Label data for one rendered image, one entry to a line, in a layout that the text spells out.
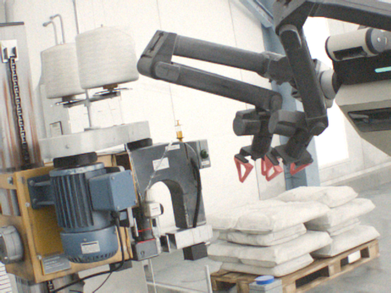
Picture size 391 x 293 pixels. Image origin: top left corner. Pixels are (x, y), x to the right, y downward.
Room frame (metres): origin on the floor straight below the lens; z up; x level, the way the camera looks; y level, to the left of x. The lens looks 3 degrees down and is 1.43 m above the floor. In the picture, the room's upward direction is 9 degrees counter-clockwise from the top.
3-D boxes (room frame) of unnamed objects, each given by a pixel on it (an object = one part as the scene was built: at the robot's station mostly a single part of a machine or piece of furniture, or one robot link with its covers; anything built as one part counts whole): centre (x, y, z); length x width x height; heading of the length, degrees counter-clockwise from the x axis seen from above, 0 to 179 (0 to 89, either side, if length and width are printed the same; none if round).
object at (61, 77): (2.04, 0.36, 1.61); 0.15 x 0.14 x 0.17; 37
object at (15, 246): (1.82, 0.57, 1.14); 0.11 x 0.06 x 0.11; 37
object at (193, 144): (2.18, 0.00, 1.29); 0.08 x 0.05 x 0.09; 37
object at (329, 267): (5.23, -0.65, 0.07); 1.20 x 0.82 x 0.14; 129
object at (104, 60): (1.84, 0.20, 1.61); 0.17 x 0.17 x 0.17
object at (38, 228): (1.95, 0.44, 1.18); 0.34 x 0.25 x 0.31; 127
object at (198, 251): (2.14, 0.04, 0.98); 0.09 x 0.05 x 0.05; 127
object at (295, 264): (5.00, -0.39, 0.20); 0.66 x 0.44 x 0.12; 37
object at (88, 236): (1.74, 0.31, 1.21); 0.15 x 0.15 x 0.25
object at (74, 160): (1.74, 0.31, 1.35); 0.12 x 0.12 x 0.04
